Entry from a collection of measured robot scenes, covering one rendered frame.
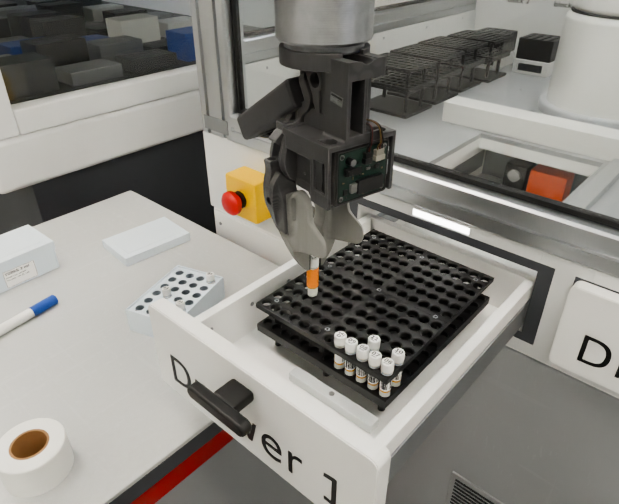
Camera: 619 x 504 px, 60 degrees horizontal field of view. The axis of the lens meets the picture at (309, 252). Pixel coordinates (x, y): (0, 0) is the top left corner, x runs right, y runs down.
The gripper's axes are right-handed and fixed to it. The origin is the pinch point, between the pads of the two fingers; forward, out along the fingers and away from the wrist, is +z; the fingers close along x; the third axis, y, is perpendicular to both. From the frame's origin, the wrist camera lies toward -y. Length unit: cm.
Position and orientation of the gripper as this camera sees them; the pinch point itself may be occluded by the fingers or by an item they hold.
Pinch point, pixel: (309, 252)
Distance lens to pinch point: 53.7
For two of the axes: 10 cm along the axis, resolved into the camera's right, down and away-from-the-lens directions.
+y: 6.0, 4.2, -6.8
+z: 0.0, 8.5, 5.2
